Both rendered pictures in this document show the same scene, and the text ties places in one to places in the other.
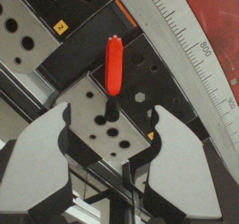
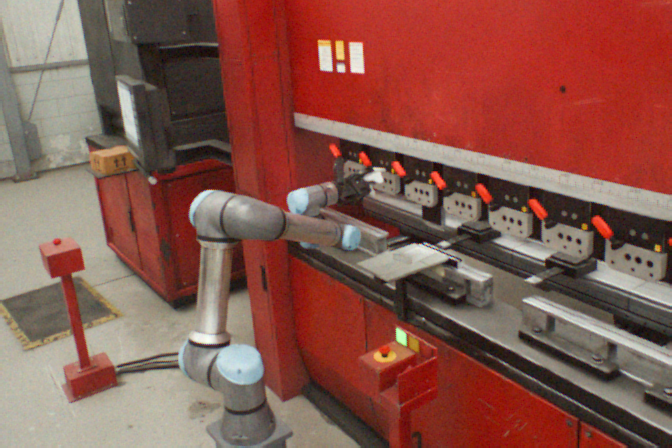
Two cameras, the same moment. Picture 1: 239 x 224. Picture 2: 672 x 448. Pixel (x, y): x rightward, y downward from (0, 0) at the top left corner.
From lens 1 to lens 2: 2.19 m
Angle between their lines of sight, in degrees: 77
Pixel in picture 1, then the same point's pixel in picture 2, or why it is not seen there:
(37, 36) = (390, 177)
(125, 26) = not seen: hidden behind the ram
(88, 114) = (412, 190)
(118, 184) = (563, 279)
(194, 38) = (411, 142)
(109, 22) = not seen: hidden behind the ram
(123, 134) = (423, 189)
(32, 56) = (393, 184)
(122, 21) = not seen: hidden behind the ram
